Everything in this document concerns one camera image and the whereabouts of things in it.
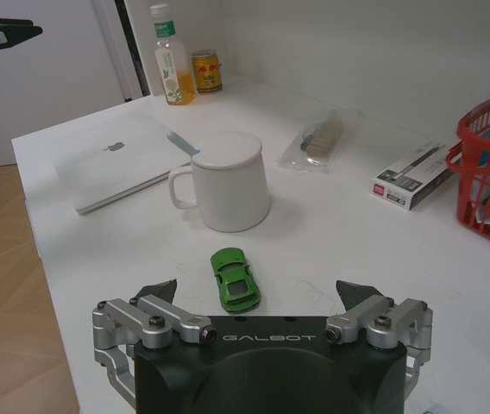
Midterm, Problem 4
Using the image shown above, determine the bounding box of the yellow red drink can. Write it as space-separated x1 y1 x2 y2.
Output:
191 50 224 95

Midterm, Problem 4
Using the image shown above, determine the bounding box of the white cabinet panel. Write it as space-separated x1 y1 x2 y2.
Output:
0 0 135 170

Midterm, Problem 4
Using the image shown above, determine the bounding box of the green toy car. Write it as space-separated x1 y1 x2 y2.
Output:
209 248 264 314

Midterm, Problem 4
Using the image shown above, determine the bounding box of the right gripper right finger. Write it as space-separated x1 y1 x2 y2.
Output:
325 279 435 398

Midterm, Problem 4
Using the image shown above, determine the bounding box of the silver laptop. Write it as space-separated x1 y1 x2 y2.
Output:
53 116 203 216

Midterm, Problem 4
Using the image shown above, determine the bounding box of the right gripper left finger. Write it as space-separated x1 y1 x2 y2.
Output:
91 278 218 396

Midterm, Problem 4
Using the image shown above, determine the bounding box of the green tea drink bottle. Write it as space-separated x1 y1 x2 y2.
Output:
148 3 198 107

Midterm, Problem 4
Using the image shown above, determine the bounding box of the red plastic basket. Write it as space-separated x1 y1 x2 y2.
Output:
445 85 490 258

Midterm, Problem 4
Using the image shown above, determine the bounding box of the black white pen box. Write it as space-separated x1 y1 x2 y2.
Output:
369 141 460 213

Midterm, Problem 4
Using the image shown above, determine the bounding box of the clear plastic bag with snacks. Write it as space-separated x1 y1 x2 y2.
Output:
277 107 361 176

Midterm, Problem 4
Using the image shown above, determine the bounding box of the white lidded mug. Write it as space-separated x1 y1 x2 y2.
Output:
167 131 272 234

